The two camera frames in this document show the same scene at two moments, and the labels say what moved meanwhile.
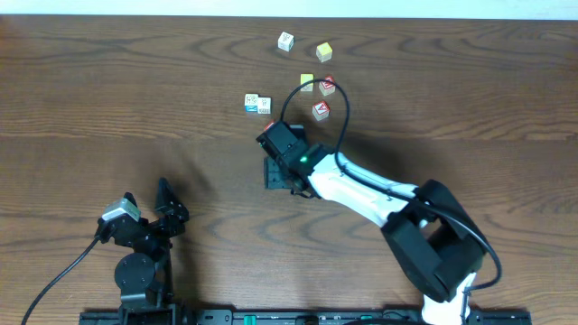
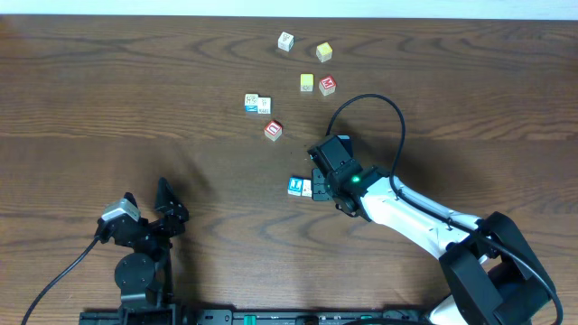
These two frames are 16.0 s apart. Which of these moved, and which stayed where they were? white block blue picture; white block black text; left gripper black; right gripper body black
Moved: right gripper body black
Stayed: left gripper black; white block black text; white block blue picture
